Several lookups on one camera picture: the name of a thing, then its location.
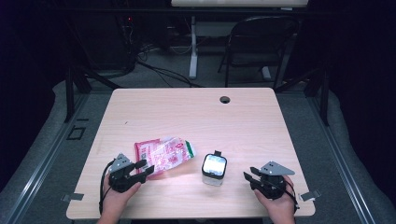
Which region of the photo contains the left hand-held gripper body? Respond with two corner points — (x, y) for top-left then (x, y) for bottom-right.
(107, 152), (148, 193)

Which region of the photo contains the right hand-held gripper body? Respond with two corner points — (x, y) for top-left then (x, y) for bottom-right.
(252, 161), (296, 200)

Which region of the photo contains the pink and white plastic bag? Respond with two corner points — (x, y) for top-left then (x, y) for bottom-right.
(134, 136), (196, 179)

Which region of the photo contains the clear container with black lid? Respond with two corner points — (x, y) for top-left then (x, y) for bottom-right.
(201, 150), (228, 187)

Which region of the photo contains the person's right hand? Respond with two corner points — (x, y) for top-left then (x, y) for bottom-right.
(254, 175), (297, 218)

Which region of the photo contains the person's left hand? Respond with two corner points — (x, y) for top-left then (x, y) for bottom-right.
(102, 174), (142, 216)

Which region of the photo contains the grey tape piece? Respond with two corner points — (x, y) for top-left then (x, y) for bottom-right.
(61, 192), (85, 203)
(298, 189), (321, 203)

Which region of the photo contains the black tape square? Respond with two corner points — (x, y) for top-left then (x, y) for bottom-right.
(65, 125), (87, 141)

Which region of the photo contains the black metal stand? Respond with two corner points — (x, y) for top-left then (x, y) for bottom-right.
(274, 66), (331, 127)
(64, 66), (122, 124)

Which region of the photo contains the black folding chair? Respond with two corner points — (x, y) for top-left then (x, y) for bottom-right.
(218, 15), (301, 90)

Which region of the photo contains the white desk with white legs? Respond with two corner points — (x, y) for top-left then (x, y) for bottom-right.
(170, 0), (309, 82)

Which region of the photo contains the dark computer tower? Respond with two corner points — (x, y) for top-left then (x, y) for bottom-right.
(66, 12), (138, 74)

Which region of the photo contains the right hand-held gripper black cable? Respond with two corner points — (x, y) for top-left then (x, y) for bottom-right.
(281, 178), (301, 214)

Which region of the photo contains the hand-held gripper black cable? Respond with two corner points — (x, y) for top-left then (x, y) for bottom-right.
(281, 178), (301, 214)
(98, 159), (117, 216)

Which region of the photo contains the left hand-held gripper black cable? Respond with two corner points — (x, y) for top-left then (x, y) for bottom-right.
(98, 159), (117, 216)

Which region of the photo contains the aluminium floor rail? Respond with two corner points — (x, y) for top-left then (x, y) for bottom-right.
(306, 92), (377, 224)
(0, 92), (90, 224)

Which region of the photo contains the bundle of floor cables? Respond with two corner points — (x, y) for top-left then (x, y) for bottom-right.
(136, 43), (204, 89)

